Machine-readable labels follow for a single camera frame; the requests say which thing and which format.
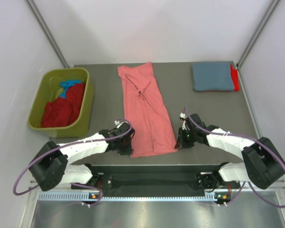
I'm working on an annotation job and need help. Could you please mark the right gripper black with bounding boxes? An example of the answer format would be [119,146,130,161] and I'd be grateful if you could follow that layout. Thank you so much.
[175,127,197,149]

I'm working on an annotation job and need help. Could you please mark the pink t shirt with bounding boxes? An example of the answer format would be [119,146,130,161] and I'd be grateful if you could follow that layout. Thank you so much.
[117,63,176,158]

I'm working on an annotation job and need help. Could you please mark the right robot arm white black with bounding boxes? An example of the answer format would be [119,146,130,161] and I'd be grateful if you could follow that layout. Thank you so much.
[175,113,285,190]

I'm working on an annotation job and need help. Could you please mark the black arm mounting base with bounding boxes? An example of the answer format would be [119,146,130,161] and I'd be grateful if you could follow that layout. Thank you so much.
[92,165,240,197]

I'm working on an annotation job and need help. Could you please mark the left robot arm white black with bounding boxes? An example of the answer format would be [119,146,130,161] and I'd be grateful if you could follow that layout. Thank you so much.
[29,121,135,191]

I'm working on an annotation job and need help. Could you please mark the folded grey-blue t shirt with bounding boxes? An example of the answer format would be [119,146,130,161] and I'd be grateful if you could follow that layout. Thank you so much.
[192,61,235,92]

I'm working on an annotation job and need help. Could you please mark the dark red t shirt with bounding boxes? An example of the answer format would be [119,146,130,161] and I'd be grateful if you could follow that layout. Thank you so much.
[41,82,86,128]

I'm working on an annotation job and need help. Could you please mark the folded red t shirt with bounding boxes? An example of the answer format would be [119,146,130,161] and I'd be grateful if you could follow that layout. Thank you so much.
[230,64,240,91]

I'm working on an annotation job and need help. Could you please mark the blue t shirt in bin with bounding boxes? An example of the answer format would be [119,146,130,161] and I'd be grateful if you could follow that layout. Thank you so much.
[60,80,82,99]

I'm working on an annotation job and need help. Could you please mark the olive green plastic bin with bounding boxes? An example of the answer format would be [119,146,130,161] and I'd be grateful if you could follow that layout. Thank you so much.
[28,67,94,138]

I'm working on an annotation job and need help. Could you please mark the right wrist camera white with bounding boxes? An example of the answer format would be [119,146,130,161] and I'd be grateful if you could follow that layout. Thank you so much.
[180,113,190,131]

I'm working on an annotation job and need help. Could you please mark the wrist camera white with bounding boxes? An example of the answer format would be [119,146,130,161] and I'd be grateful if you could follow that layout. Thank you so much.
[114,120,130,131]
[180,113,190,131]

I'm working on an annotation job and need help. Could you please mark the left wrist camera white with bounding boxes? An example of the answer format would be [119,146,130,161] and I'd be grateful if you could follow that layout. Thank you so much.
[114,120,130,131]

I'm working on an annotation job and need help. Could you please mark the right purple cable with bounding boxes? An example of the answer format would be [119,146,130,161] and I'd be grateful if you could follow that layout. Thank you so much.
[182,106,285,209]

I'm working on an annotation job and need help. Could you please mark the slotted cable duct rail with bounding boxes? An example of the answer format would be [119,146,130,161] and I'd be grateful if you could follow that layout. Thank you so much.
[38,191,231,202]

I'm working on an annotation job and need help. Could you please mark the left aluminium frame post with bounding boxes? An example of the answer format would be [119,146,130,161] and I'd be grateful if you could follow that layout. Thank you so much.
[24,0,70,68]

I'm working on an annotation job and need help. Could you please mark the aluminium frame post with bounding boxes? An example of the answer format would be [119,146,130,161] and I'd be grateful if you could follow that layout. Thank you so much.
[24,0,70,68]
[236,0,281,68]

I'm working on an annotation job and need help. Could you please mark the right aluminium frame post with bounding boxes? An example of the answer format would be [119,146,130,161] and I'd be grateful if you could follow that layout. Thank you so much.
[236,0,281,68]

